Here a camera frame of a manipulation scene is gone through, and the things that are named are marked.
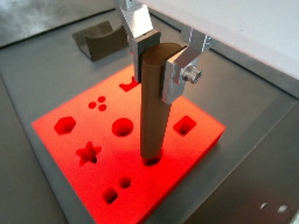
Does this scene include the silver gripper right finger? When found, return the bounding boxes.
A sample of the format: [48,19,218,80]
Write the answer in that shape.
[162,27,216,104]

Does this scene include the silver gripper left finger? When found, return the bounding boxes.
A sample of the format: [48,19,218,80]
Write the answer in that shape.
[114,0,162,82]

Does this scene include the brown oval rod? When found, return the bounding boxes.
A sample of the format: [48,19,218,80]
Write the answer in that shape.
[140,43,183,163]

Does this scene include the dark grey curved fixture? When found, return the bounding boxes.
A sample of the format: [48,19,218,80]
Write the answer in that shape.
[72,21,128,61]

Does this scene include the red foam shape-sorter block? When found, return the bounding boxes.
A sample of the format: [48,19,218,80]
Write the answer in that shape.
[32,66,226,224]

